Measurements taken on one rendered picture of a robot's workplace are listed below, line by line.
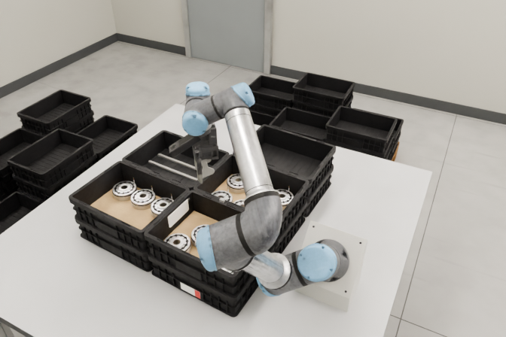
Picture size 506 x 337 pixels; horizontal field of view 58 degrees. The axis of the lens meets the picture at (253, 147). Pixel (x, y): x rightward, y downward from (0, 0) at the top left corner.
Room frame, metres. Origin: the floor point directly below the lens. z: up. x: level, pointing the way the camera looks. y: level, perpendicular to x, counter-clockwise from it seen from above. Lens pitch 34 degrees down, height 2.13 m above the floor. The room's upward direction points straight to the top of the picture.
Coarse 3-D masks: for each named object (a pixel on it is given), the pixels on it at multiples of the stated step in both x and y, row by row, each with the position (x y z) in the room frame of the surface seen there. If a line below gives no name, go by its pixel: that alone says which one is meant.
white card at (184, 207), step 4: (184, 204) 1.38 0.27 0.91; (180, 208) 1.35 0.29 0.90; (184, 208) 1.38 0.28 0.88; (188, 208) 1.40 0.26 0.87; (172, 212) 1.32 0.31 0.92; (176, 212) 1.33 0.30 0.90; (180, 212) 1.35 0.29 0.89; (184, 212) 1.37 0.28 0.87; (172, 216) 1.31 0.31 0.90; (176, 216) 1.33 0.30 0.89; (180, 216) 1.35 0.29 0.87; (168, 220) 1.29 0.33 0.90; (172, 220) 1.31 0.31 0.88; (176, 220) 1.33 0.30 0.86; (172, 224) 1.31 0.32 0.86
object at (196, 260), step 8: (192, 192) 1.42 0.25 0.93; (216, 200) 1.37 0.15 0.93; (232, 208) 1.33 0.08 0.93; (152, 224) 1.24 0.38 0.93; (144, 232) 1.19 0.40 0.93; (152, 240) 1.16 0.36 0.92; (160, 240) 1.16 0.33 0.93; (168, 248) 1.13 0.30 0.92; (176, 248) 1.12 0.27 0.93; (184, 256) 1.09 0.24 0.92; (192, 256) 1.08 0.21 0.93; (200, 264) 1.05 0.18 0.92; (216, 272) 1.02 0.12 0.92; (224, 272) 1.01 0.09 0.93; (240, 272) 1.02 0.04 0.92; (232, 280) 0.99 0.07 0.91
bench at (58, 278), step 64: (256, 128) 2.29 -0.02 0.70; (64, 192) 1.70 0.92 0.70; (384, 192) 1.70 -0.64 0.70; (0, 256) 1.29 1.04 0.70; (64, 256) 1.29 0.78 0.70; (384, 256) 1.29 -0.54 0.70; (0, 320) 1.01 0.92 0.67; (64, 320) 0.99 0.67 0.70; (128, 320) 0.99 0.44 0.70; (192, 320) 0.99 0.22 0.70; (256, 320) 0.99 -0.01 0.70; (320, 320) 0.99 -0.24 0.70; (384, 320) 0.99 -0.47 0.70
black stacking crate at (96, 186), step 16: (112, 176) 1.58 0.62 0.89; (128, 176) 1.61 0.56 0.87; (144, 176) 1.56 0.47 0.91; (80, 192) 1.43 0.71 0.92; (96, 192) 1.50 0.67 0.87; (160, 192) 1.52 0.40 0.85; (176, 192) 1.47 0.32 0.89; (80, 208) 1.37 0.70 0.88; (96, 224) 1.32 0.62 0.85; (112, 224) 1.28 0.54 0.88; (128, 240) 1.25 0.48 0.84; (144, 240) 1.21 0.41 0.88
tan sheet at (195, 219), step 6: (192, 216) 1.39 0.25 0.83; (198, 216) 1.39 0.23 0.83; (204, 216) 1.39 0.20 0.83; (186, 222) 1.35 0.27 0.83; (192, 222) 1.35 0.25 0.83; (198, 222) 1.35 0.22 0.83; (204, 222) 1.35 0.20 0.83; (210, 222) 1.35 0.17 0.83; (216, 222) 1.35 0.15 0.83; (180, 228) 1.32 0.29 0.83; (186, 228) 1.32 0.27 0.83; (192, 228) 1.32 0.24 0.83; (186, 234) 1.29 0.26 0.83; (192, 246) 1.22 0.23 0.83; (192, 252) 1.19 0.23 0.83
